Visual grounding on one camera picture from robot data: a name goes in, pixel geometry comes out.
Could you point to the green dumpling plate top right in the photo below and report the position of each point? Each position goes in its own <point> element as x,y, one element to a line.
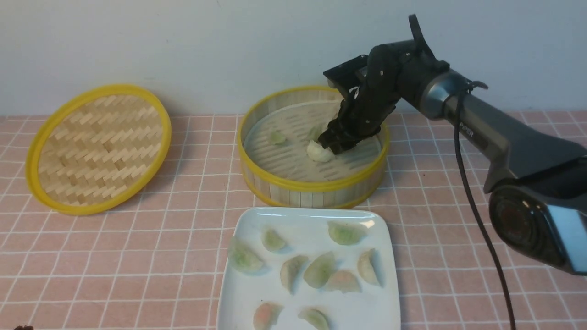
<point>346,234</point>

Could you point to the green dumpling plate left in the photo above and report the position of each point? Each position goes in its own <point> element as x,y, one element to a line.
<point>242,258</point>

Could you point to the pink dumpling plate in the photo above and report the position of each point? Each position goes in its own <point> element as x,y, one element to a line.
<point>266,315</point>
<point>343,281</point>

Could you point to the yellow-rimmed bamboo steamer lid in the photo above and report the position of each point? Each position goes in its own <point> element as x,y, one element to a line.
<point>98,150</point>

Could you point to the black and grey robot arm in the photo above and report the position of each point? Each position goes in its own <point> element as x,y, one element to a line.
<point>536,182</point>

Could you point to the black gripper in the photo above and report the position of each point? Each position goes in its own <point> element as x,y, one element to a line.
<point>366,106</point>

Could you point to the pink dumpling plate centre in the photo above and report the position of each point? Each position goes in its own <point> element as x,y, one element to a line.
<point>343,281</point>

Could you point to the beige dumpling plate centre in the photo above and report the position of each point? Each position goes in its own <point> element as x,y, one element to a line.
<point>290,270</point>

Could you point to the green dumpling plate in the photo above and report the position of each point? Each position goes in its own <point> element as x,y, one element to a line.
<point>315,318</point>
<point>346,234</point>
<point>242,258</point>

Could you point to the white square plate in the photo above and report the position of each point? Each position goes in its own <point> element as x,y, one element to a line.
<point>306,233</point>

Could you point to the dark object at table edge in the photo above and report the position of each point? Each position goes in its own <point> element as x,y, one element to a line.
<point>24,327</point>

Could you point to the pink dumpling plate bottom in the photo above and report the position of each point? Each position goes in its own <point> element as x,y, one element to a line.
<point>266,315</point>

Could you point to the large white steamed dumpling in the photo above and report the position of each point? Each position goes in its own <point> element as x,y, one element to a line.
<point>317,153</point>

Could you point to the yellow-rimmed bamboo steamer basket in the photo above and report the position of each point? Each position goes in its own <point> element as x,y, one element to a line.
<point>283,175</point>

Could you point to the beige dumpling plate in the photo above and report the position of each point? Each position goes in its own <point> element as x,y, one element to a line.
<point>290,270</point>
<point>366,268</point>

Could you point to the pale green dumpling in steamer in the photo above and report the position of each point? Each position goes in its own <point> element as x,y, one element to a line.
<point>315,132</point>

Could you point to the beige dumpling plate right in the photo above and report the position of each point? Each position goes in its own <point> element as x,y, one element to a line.
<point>366,268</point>

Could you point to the small green dumpling on plate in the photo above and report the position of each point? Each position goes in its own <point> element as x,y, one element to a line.
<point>272,241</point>

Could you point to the green dumpling plate bottom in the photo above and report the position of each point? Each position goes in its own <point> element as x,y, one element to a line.
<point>315,318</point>

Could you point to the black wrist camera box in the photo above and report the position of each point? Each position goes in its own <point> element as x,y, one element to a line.
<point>349,74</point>

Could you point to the small green dumpling in steamer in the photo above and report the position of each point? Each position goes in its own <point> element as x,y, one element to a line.
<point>275,137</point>

